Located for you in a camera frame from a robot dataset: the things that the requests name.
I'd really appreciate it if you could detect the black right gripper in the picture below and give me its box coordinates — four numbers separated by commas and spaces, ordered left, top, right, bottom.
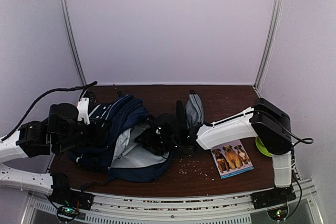
135, 127, 179, 155

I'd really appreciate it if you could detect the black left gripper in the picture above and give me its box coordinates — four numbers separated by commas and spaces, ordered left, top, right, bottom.
54, 116, 111, 153

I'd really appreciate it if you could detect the grey fabric pouch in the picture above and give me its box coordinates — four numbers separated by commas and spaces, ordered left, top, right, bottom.
185, 90, 204, 129

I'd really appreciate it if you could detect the navy blue student backpack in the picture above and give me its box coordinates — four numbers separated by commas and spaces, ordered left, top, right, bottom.
68, 94, 174, 191

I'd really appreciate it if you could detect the blue white bottom book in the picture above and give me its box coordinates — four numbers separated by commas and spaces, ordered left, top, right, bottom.
211, 140, 254, 179

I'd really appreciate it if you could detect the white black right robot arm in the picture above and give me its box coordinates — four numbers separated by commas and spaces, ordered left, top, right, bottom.
135, 98, 293, 204

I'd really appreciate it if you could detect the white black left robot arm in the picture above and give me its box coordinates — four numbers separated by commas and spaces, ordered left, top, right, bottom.
1, 101, 110, 205

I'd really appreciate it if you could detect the lime green plate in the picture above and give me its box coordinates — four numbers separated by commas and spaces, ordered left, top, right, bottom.
255, 137, 271, 157

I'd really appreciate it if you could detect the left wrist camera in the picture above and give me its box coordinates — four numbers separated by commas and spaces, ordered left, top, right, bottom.
76, 90, 96, 125

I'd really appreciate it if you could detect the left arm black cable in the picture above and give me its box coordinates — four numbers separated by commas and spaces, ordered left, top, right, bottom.
0, 81, 98, 142

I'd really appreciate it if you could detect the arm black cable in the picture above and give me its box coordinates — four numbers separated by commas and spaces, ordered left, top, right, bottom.
0, 81, 98, 142
283, 126, 313, 201

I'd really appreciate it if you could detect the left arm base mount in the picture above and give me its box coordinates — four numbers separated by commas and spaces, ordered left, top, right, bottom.
46, 173, 94, 223

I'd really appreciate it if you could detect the aluminium front rail frame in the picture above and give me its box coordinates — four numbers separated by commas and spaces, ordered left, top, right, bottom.
20, 179, 326, 223

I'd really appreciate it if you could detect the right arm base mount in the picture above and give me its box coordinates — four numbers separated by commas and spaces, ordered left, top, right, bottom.
250, 185, 302, 223

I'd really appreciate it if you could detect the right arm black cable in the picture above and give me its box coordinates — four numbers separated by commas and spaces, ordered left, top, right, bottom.
283, 126, 313, 201

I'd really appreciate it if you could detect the left aluminium corner post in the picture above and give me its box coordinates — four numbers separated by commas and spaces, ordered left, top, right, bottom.
60, 0, 87, 86

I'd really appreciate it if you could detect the aluminium corner post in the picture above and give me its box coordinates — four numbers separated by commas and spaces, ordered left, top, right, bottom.
60, 0, 87, 86
254, 0, 284, 96

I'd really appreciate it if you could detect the right aluminium corner post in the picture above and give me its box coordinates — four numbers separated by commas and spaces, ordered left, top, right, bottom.
254, 0, 284, 96

